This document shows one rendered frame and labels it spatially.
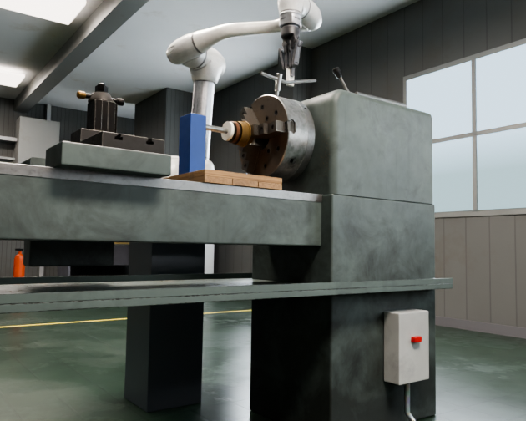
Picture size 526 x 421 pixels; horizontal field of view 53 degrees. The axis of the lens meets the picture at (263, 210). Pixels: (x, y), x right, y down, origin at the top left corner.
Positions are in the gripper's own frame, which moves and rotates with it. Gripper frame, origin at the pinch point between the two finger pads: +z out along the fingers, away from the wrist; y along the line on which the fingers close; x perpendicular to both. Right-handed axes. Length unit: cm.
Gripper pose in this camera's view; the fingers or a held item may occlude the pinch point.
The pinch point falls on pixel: (290, 77)
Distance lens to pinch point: 216.3
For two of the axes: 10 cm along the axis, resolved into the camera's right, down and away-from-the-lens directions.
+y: 6.0, -0.6, -8.0
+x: 8.0, 0.6, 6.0
